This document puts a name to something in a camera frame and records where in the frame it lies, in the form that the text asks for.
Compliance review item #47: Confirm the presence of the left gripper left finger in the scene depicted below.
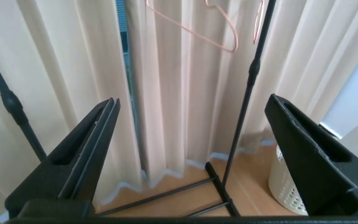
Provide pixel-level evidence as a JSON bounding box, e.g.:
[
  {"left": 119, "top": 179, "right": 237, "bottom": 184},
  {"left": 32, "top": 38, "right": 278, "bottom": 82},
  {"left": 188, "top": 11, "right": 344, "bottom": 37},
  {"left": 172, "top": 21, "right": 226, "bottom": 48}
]
[{"left": 4, "top": 98, "right": 121, "bottom": 218}]

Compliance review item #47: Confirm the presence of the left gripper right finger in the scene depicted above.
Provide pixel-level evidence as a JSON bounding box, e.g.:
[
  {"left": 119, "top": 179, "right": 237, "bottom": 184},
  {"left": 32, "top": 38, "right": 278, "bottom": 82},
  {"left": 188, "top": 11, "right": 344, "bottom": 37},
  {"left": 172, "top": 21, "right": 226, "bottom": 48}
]
[{"left": 264, "top": 93, "right": 358, "bottom": 217}]

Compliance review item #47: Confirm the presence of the pink clothes hanger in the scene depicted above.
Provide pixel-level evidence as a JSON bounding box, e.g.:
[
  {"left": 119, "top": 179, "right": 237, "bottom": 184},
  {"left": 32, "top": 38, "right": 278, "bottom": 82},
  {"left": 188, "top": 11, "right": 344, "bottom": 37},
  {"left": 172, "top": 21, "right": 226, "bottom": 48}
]
[
  {"left": 252, "top": 0, "right": 265, "bottom": 44},
  {"left": 145, "top": 0, "right": 239, "bottom": 54}
]

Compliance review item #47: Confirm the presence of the white laundry basket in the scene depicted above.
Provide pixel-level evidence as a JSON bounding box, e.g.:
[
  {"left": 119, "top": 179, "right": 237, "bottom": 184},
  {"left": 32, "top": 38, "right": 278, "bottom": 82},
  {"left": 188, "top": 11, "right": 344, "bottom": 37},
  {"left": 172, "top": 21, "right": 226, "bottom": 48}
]
[{"left": 267, "top": 144, "right": 310, "bottom": 216}]

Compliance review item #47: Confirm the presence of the black clothes rack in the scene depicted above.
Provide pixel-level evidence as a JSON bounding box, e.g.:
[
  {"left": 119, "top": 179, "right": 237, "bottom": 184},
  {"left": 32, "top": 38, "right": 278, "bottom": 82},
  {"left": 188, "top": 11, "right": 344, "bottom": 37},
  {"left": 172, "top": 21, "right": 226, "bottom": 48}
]
[{"left": 0, "top": 0, "right": 278, "bottom": 218}]

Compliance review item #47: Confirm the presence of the beige curtain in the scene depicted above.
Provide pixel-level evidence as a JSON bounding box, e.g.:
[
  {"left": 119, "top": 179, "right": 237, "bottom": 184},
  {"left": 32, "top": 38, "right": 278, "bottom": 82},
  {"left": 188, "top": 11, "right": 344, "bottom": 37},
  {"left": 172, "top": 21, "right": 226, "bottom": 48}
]
[
  {"left": 124, "top": 0, "right": 358, "bottom": 187},
  {"left": 0, "top": 0, "right": 142, "bottom": 218}
]

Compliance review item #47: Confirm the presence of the window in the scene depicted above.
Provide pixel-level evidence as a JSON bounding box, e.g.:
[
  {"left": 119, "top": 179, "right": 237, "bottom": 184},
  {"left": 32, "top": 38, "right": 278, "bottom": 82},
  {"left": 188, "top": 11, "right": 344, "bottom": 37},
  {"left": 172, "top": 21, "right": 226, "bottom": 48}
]
[{"left": 116, "top": 0, "right": 135, "bottom": 103}]

